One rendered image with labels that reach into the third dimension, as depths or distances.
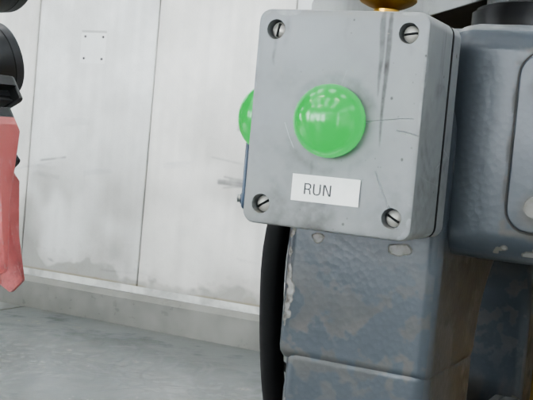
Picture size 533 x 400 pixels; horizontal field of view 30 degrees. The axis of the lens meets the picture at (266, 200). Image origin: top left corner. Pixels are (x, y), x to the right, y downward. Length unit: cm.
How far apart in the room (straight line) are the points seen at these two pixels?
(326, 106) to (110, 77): 651
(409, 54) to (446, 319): 13
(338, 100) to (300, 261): 10
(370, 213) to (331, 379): 10
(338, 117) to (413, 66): 4
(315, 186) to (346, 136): 3
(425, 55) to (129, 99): 642
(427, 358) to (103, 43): 656
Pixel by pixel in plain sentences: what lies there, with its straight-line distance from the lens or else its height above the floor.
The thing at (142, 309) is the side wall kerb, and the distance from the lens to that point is 670.
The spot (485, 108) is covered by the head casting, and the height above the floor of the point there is 130.
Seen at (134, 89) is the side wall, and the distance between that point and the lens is 678.
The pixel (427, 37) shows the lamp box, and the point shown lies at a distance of 40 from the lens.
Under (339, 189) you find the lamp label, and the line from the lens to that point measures 40.
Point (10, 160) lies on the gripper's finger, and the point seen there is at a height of 125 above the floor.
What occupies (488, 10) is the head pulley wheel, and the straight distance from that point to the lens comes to 57.
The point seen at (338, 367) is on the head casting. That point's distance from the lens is 46.
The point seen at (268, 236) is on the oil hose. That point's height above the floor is 123.
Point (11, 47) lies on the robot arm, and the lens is 79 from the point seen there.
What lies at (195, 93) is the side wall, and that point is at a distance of 652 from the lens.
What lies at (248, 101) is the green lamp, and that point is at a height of 129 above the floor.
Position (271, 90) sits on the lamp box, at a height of 130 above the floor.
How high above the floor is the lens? 127
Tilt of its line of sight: 3 degrees down
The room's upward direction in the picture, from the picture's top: 5 degrees clockwise
